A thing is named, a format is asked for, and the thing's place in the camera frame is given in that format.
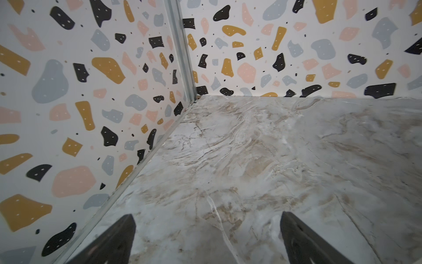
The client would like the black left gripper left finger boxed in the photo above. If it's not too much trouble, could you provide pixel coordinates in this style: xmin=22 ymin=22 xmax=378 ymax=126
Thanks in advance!
xmin=69 ymin=214 xmax=136 ymax=264

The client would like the aluminium corner post left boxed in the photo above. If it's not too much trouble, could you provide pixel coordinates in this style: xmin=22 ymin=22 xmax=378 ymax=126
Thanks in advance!
xmin=164 ymin=0 xmax=197 ymax=104

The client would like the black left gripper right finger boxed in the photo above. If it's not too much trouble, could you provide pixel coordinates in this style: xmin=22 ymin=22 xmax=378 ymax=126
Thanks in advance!
xmin=280 ymin=211 xmax=351 ymax=264

